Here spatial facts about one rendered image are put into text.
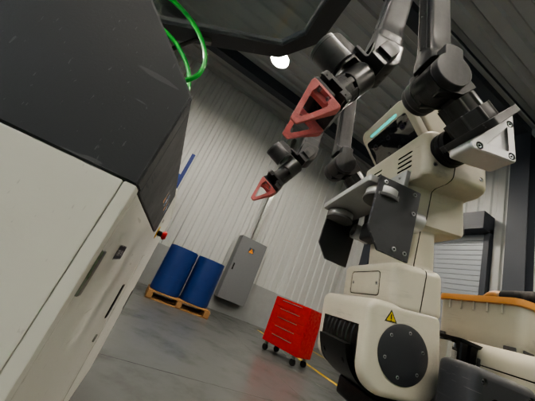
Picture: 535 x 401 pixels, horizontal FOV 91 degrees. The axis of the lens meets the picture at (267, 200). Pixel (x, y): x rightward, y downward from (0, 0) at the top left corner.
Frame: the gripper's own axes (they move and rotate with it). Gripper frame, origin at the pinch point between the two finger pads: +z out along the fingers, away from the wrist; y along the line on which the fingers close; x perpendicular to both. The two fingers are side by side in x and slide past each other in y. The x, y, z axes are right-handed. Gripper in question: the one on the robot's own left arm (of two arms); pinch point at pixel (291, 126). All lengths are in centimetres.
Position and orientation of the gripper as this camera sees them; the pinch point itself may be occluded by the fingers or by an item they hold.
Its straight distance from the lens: 47.3
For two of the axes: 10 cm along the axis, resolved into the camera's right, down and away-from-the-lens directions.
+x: 6.5, 7.6, -0.8
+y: 2.0, -2.7, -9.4
